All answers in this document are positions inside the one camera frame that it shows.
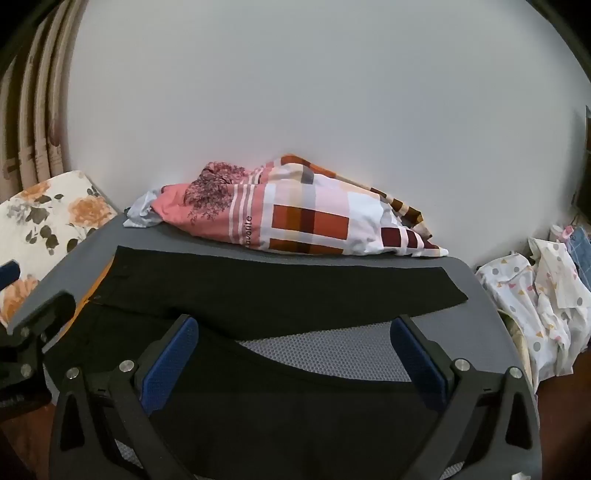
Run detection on black pants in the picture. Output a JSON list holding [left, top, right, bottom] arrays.
[[44, 244, 469, 480]]

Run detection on white dotted cloth pile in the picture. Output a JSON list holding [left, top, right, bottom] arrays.
[[475, 237, 591, 393]]

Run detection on grey mesh mattress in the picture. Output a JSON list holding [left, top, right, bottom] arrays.
[[7, 212, 543, 480]]

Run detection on wooden slatted headboard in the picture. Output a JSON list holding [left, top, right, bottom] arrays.
[[0, 0, 88, 195]]

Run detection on blue denim cloth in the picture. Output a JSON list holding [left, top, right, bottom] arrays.
[[570, 228, 591, 278]]

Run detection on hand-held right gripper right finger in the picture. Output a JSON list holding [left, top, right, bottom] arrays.
[[390, 314, 543, 480]]

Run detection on checked pink orange blanket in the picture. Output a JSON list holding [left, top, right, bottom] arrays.
[[152, 154, 450, 258]]

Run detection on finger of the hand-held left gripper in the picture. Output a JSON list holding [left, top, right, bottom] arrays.
[[0, 292, 77, 370], [0, 260, 22, 291]]

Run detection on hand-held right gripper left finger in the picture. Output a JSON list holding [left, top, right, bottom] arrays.
[[48, 314, 199, 480]]

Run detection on dark furniture edge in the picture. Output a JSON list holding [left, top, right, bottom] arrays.
[[573, 105, 591, 214]]

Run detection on floral pillow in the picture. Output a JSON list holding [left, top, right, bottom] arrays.
[[0, 171, 118, 326]]

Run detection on light blue cloth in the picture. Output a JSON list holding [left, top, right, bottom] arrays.
[[122, 191, 163, 229]]

